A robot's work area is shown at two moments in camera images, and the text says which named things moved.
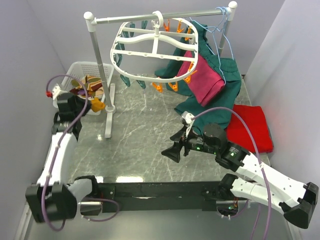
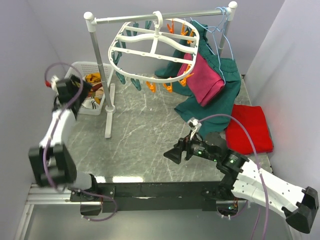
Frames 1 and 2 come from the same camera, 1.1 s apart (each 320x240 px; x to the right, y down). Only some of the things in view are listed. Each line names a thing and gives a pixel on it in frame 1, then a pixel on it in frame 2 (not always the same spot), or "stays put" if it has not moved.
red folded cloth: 237,134 stays put
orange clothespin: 175,87 to 169,88
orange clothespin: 158,87 to 153,87
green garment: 215,111 stays put
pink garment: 205,81 stays put
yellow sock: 96,105 to 93,77
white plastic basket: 80,70 stays put
